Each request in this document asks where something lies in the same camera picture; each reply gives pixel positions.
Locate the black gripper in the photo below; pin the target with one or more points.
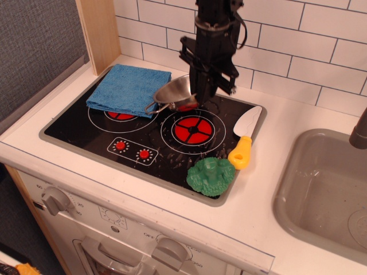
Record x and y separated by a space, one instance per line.
209 56

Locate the stainless steel bowl with handles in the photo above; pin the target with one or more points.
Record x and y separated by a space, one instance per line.
175 95

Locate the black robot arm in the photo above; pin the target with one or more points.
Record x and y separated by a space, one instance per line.
219 15

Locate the black toy stove top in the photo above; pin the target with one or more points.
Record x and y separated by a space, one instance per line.
176 140

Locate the grey right oven knob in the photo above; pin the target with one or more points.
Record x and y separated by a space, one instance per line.
170 253

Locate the grey oven knob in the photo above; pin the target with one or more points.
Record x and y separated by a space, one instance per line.
170 253
55 200

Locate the grey left oven knob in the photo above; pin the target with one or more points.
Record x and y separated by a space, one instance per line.
55 200

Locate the blue folded cloth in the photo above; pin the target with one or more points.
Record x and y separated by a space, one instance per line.
128 90

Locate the red right stove knob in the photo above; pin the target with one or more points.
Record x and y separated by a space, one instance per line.
144 154

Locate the red stove knob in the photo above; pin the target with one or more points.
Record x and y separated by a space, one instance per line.
120 146
144 154

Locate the green toy broccoli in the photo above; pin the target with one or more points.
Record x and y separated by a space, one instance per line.
211 176

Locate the red left stove knob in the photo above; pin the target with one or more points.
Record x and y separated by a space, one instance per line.
120 146

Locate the grey sink basin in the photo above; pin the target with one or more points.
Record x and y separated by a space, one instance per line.
321 196

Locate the grey faucet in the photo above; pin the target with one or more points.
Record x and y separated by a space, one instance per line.
358 137

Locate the orange object at corner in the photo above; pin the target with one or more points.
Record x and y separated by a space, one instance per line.
27 269

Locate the toy knife yellow handle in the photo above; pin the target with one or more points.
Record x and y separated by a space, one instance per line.
240 156

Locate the wooden post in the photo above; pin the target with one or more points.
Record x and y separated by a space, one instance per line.
100 32

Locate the oven door with handle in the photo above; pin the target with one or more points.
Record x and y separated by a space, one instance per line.
112 257

